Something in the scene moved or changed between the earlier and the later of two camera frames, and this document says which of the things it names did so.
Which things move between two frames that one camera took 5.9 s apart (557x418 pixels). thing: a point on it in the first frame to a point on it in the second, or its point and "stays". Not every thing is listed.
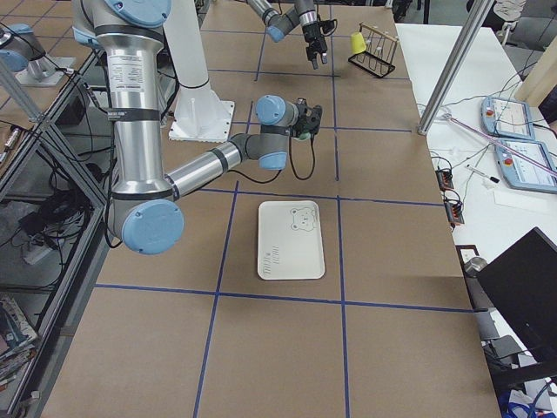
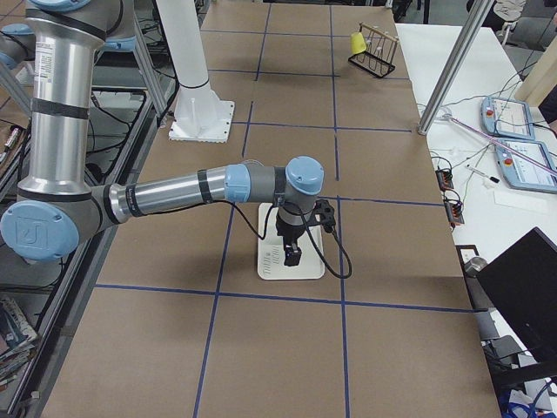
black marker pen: [491, 178] stays
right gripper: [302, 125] to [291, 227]
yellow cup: [357, 43] stays
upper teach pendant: [506, 118] stays
